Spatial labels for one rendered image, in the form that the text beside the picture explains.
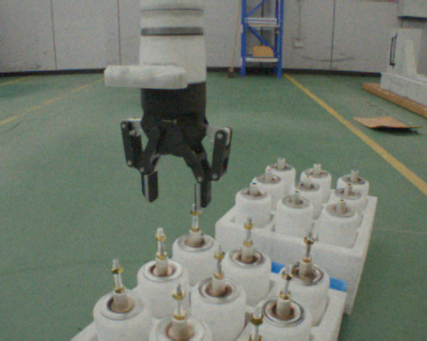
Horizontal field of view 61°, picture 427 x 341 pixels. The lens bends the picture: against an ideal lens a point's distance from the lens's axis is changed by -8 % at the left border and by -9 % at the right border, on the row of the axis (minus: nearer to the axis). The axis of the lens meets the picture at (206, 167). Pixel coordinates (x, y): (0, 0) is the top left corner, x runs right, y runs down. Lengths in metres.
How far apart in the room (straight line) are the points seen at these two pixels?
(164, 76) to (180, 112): 0.06
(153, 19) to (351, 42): 6.59
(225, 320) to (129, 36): 6.36
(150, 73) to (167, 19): 0.06
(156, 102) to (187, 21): 0.09
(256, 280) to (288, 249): 0.26
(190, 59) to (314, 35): 6.40
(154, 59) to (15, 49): 7.25
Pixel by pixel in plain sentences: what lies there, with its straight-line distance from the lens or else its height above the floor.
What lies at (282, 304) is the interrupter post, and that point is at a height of 0.27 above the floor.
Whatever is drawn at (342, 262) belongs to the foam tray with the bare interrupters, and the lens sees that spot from 0.98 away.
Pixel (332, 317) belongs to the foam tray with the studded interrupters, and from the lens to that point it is 0.77.
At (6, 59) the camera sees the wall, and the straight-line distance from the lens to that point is 7.75.
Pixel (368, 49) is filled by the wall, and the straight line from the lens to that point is 7.06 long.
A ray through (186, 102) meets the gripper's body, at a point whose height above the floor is 0.60.
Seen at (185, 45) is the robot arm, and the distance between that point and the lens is 0.41.
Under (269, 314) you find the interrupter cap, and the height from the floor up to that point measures 0.25.
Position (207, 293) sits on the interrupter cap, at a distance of 0.68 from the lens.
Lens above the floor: 0.67
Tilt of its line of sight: 20 degrees down
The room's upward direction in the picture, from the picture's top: straight up
